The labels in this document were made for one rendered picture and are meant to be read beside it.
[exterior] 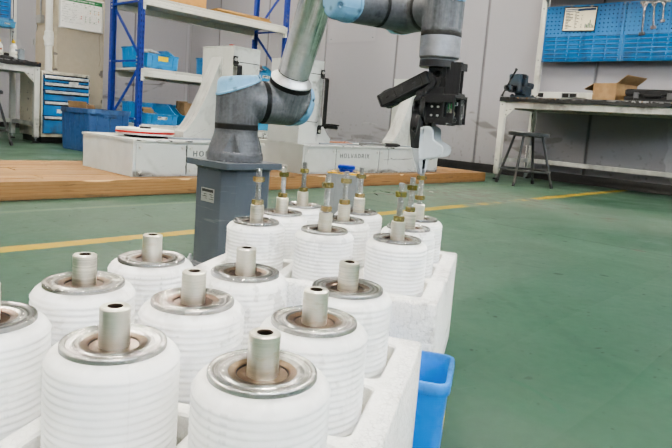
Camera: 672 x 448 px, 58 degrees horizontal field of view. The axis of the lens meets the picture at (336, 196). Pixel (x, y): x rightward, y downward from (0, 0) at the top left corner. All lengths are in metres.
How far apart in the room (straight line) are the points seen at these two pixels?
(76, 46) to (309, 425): 7.16
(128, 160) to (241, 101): 1.60
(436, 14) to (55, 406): 0.90
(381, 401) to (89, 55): 7.10
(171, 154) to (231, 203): 1.65
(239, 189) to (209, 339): 1.06
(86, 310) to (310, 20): 1.12
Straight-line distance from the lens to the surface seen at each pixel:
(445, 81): 1.14
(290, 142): 3.86
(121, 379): 0.45
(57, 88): 6.53
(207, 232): 1.63
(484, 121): 6.74
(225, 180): 1.57
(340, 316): 0.55
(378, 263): 0.91
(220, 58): 3.57
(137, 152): 3.11
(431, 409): 0.79
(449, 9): 1.14
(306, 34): 1.59
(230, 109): 1.60
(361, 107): 7.77
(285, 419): 0.40
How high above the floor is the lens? 0.43
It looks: 7 degrees down
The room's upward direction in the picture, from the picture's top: 4 degrees clockwise
